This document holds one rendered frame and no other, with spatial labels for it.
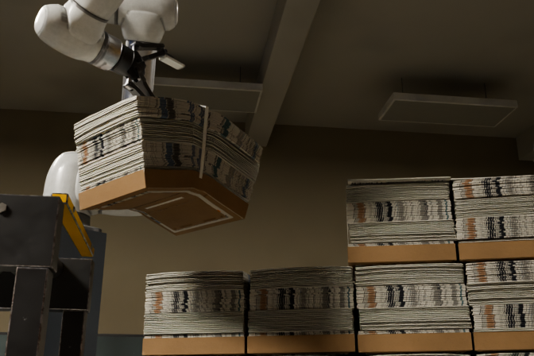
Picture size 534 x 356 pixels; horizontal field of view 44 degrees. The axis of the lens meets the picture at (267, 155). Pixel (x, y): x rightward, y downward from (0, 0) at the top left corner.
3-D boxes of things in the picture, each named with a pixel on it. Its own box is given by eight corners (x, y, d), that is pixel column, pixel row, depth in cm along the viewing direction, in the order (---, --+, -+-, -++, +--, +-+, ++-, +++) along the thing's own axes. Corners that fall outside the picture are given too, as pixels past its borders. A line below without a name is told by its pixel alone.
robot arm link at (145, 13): (100, 209, 232) (164, 212, 236) (98, 219, 216) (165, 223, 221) (117, -15, 222) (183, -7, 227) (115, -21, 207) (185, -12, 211)
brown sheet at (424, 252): (351, 286, 213) (350, 272, 215) (443, 284, 209) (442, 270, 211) (346, 262, 178) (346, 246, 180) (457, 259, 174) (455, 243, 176)
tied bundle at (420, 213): (351, 288, 213) (348, 219, 221) (445, 286, 209) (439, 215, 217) (346, 265, 178) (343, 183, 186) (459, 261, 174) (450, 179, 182)
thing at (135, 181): (131, 209, 180) (129, 193, 181) (199, 187, 161) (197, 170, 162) (79, 210, 169) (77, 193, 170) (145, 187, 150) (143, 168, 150)
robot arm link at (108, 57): (82, 67, 168) (102, 77, 172) (102, 56, 162) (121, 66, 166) (88, 36, 171) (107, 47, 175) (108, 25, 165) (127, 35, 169)
